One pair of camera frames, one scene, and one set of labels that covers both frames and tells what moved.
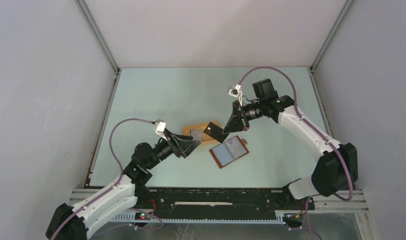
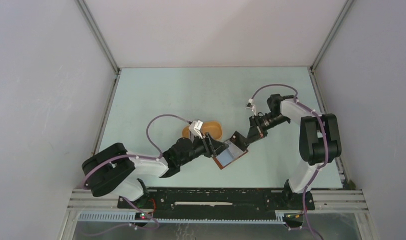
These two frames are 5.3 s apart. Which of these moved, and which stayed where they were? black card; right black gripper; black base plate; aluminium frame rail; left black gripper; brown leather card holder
Moved: left black gripper; black card; right black gripper
Stayed: brown leather card holder; aluminium frame rail; black base plate
